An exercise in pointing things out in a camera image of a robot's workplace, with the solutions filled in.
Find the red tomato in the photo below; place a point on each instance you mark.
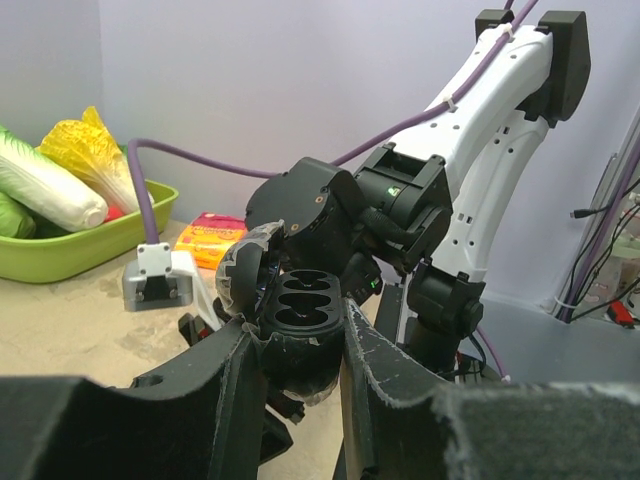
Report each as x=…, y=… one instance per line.
x=113, y=213

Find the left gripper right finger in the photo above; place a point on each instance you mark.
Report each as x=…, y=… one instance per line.
x=401, y=421

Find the yellow leaf cabbage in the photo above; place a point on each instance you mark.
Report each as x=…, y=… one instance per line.
x=86, y=148

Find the green plastic basket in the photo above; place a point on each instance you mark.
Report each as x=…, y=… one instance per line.
x=54, y=254

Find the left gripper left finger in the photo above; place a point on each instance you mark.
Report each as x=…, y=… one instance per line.
x=197, y=416

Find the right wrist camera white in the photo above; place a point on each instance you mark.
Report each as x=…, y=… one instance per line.
x=160, y=278

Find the long napa cabbage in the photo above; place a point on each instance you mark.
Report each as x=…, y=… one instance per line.
x=47, y=188

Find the orange pink snack box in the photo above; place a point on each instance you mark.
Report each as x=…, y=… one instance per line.
x=209, y=236

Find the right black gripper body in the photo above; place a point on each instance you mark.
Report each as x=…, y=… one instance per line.
x=361, y=278

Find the black earbud charging case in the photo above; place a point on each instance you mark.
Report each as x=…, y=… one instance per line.
x=295, y=319

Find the round green cabbage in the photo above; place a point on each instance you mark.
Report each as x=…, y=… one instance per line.
x=15, y=220

